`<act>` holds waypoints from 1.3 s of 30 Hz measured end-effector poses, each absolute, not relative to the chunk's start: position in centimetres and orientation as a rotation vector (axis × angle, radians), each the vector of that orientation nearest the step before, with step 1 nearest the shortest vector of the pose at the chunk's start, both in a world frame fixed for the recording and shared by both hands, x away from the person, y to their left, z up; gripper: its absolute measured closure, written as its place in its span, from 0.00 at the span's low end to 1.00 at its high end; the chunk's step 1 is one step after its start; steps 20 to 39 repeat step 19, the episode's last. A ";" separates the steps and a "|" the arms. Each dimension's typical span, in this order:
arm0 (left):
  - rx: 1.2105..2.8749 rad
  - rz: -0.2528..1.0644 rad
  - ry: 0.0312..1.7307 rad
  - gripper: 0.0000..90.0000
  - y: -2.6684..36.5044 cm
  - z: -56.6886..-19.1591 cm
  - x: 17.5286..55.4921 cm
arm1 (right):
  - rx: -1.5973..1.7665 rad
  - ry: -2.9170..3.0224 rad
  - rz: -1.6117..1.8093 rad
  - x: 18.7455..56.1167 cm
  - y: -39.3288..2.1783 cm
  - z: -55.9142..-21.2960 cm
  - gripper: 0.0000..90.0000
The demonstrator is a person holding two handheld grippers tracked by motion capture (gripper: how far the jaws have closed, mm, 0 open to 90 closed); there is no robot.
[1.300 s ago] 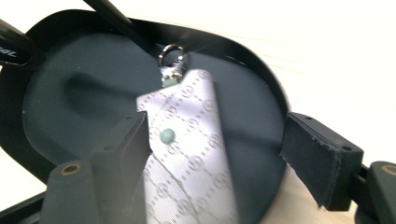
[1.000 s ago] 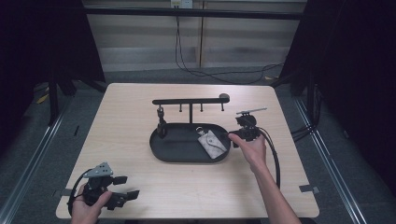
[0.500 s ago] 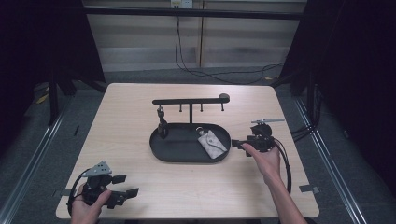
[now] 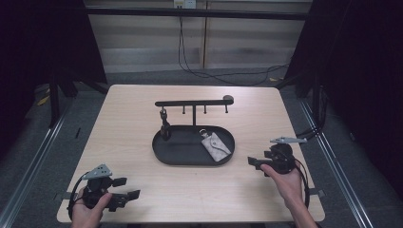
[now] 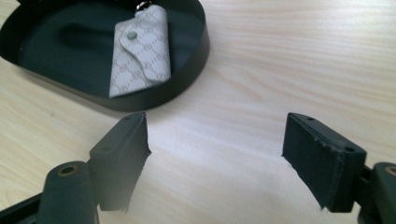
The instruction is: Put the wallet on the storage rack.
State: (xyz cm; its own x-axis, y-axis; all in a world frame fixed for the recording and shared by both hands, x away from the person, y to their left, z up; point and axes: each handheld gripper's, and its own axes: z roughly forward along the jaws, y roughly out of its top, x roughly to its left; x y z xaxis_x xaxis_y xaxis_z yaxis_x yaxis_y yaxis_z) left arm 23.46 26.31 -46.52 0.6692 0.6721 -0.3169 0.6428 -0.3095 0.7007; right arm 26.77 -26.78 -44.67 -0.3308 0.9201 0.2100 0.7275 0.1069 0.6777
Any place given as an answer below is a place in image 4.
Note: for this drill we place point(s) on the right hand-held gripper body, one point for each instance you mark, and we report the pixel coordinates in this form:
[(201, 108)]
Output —
[(282, 155)]

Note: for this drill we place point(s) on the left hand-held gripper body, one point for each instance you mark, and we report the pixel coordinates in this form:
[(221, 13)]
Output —
[(96, 186)]

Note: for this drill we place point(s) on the grey patterned key pouch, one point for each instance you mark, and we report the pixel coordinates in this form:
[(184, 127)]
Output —
[(217, 145)]

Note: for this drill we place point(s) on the black key rack with tray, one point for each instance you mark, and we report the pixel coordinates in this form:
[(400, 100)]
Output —
[(187, 148)]

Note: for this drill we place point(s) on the person's left hand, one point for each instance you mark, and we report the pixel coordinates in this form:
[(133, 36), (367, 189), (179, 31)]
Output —
[(87, 212)]

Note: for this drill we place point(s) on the person's right hand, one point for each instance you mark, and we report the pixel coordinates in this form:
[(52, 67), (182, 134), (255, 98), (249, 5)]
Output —
[(286, 186)]

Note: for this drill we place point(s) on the black metal stand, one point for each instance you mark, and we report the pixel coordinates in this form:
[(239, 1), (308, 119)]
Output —
[(54, 101)]

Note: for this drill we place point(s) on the yellow tape strip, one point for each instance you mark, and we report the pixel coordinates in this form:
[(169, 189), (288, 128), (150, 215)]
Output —
[(43, 100)]

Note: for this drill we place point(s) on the black curtain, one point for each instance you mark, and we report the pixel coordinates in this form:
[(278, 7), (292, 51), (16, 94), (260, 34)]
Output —
[(41, 47), (361, 79)]

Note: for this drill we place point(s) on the black horizontal metal bar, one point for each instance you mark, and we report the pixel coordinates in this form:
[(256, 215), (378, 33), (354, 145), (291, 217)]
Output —
[(190, 13)]

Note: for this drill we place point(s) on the grey table bracket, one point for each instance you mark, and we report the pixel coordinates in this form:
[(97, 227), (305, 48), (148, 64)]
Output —
[(64, 195), (316, 192)]

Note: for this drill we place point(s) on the metal floor rail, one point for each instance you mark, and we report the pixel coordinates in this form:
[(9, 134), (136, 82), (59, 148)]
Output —
[(31, 164), (335, 164)]

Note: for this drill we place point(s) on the white wall outlet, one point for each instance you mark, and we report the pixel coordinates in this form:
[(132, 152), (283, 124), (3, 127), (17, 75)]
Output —
[(184, 3)]

